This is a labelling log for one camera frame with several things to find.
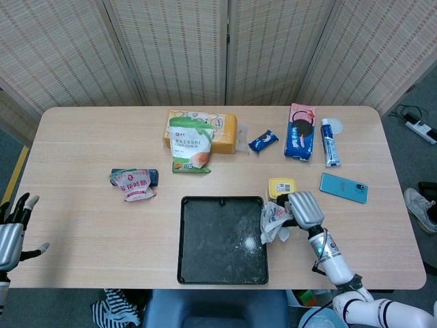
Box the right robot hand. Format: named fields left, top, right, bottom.
left=276, top=191, right=325, bottom=230

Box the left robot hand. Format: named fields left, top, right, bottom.
left=0, top=192, right=51, bottom=273

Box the white castor sugar bag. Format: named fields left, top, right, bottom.
left=259, top=200, right=294, bottom=245

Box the small blue cookie packet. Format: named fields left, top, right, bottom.
left=248, top=129, right=279, bottom=154

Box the black square baking tray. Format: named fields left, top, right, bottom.
left=176, top=195, right=270, bottom=286

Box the red white snack packet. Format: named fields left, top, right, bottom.
left=109, top=168, right=157, bottom=203

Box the green tub yellow lid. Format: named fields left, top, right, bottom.
left=267, top=177, right=297, bottom=203

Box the teal smartphone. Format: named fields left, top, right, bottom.
left=319, top=172, right=369, bottom=205

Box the blue white toothpaste tube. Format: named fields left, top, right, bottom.
left=320, top=118, right=342, bottom=168

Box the blue pink cookie pack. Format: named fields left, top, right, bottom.
left=283, top=102, right=317, bottom=163

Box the clear round disc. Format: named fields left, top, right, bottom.
left=327, top=118, right=345, bottom=135

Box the clear box with coloured cube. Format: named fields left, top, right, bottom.
left=286, top=289, right=334, bottom=308

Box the clear plastic wrapper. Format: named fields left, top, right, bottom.
left=237, top=123, right=252, bottom=154

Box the yellow tissue pack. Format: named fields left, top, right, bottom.
left=162, top=109, right=238, bottom=155

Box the light blue bucket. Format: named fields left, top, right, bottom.
left=298, top=306, right=342, bottom=328

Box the grey sneaker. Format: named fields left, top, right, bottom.
left=404, top=187, right=437, bottom=234

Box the black floor object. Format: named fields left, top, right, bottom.
left=418, top=180, right=437, bottom=202

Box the black white striped cloth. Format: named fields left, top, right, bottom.
left=90, top=288, right=143, bottom=328

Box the green white corn starch bag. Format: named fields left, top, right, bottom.
left=169, top=117, right=214, bottom=174

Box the dark blue chair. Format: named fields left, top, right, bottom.
left=141, top=289, right=290, bottom=328

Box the white power strip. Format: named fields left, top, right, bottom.
left=404, top=114, right=437, bottom=145

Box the woven folding screen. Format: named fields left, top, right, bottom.
left=0, top=0, right=437, bottom=135

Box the black power cable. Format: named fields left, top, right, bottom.
left=389, top=104, right=426, bottom=126

